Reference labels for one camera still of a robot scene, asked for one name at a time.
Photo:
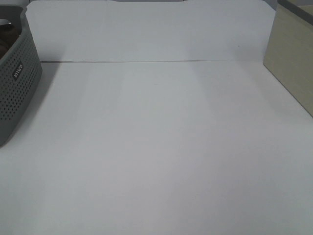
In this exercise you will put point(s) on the brown towel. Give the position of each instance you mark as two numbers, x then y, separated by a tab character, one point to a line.
8	36

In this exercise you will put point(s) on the grey perforated plastic basket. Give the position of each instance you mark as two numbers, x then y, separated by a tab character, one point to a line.
20	72

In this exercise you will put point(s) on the beige storage box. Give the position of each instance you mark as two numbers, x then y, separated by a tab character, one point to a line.
289	53

